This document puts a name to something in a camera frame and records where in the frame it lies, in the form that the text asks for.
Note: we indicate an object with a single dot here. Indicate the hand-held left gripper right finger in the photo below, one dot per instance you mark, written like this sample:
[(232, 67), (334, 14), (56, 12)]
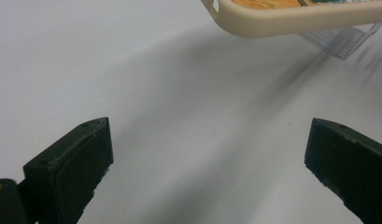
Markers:
[(350, 161)]

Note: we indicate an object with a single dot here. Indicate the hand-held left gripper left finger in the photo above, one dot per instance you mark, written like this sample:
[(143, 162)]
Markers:
[(70, 174)]

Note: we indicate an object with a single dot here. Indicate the clear plastic box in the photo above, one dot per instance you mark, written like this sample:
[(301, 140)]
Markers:
[(341, 42)]

